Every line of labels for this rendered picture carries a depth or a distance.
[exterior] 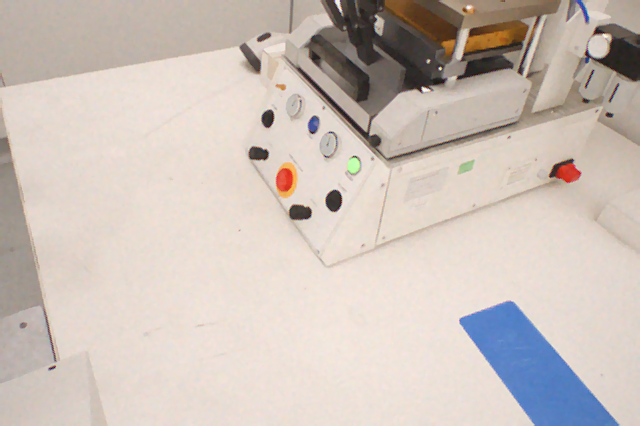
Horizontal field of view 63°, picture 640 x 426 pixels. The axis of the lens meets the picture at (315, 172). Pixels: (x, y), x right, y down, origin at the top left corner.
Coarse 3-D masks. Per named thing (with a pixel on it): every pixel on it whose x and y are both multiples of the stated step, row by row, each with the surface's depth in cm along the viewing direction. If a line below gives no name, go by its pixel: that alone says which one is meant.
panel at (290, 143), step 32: (288, 96) 90; (256, 128) 97; (288, 128) 89; (320, 128) 82; (256, 160) 96; (288, 160) 88; (320, 160) 82; (288, 192) 87; (320, 192) 81; (352, 192) 75; (320, 224) 80
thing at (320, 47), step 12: (312, 36) 82; (312, 48) 82; (324, 48) 79; (336, 48) 79; (324, 60) 79; (336, 60) 76; (348, 60) 76; (348, 72) 74; (360, 72) 73; (360, 84) 73; (360, 96) 74
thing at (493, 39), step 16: (400, 0) 83; (400, 16) 78; (416, 16) 78; (432, 16) 78; (432, 32) 74; (448, 32) 74; (480, 32) 75; (496, 32) 76; (512, 32) 77; (448, 48) 73; (464, 48) 74; (480, 48) 76; (496, 48) 78; (512, 48) 79
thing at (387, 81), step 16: (304, 48) 87; (352, 48) 85; (304, 64) 86; (320, 64) 83; (384, 64) 78; (320, 80) 82; (336, 80) 79; (384, 80) 79; (400, 80) 76; (336, 96) 79; (368, 96) 76; (384, 96) 76; (352, 112) 76; (368, 112) 73; (368, 128) 73
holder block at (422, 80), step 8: (376, 40) 86; (384, 48) 84; (392, 56) 83; (400, 64) 81; (408, 64) 80; (472, 64) 81; (504, 64) 82; (512, 64) 82; (408, 72) 80; (416, 72) 78; (464, 72) 79; (472, 72) 79; (480, 72) 80; (488, 72) 81; (416, 80) 79; (424, 80) 77; (432, 80) 76; (440, 80) 76
